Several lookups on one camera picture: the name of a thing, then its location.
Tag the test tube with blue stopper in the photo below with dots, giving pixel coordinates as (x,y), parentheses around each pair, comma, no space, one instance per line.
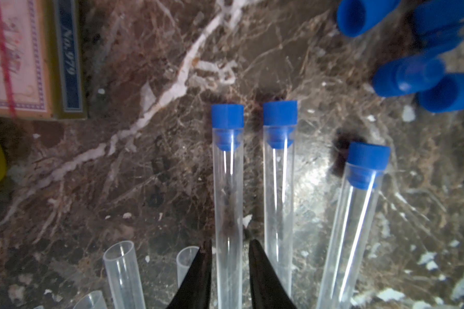
(93,300)
(361,183)
(228,179)
(279,133)
(184,261)
(123,275)

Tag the blue stopper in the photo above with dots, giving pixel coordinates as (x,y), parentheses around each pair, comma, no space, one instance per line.
(408,75)
(446,96)
(437,25)
(355,17)

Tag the playing card box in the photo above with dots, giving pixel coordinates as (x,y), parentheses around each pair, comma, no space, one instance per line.
(41,74)

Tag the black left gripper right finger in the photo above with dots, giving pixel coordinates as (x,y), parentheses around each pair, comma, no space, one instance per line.
(266,289)

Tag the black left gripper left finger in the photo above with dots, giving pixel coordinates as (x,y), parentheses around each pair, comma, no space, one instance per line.
(195,290)

